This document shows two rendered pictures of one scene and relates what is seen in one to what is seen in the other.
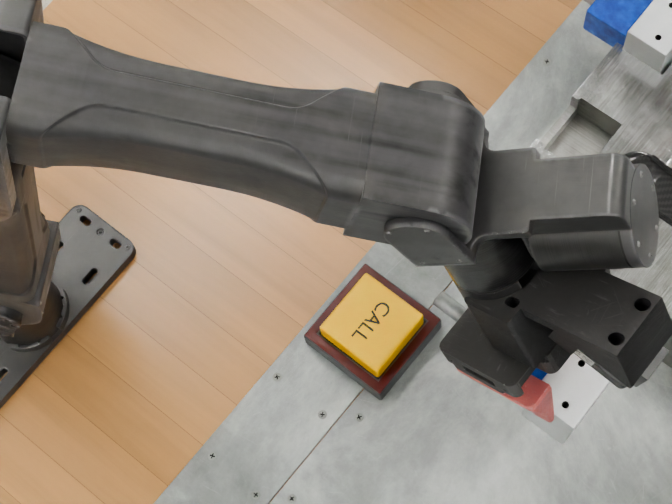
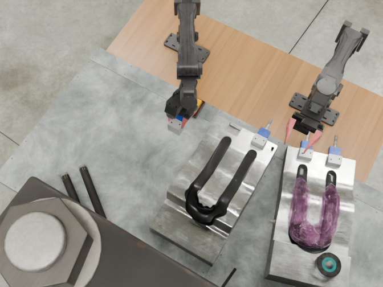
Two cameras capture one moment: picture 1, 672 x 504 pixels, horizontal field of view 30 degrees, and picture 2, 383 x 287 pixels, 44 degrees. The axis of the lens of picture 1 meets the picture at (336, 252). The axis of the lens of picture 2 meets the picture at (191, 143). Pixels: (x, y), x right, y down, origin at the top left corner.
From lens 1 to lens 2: 1.13 m
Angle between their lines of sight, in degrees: 25
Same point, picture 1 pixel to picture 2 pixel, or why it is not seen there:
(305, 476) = (162, 99)
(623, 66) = (250, 136)
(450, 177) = (184, 66)
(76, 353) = not seen: hidden behind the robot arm
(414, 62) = (254, 107)
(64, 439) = (163, 58)
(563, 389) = (174, 122)
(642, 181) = (193, 100)
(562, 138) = (235, 129)
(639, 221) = (186, 99)
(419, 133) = (190, 60)
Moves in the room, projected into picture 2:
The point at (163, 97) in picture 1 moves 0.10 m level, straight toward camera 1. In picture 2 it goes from (187, 23) to (161, 36)
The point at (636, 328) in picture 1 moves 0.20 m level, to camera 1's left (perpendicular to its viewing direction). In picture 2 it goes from (171, 106) to (152, 58)
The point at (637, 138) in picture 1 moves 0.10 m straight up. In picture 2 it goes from (234, 139) to (236, 128)
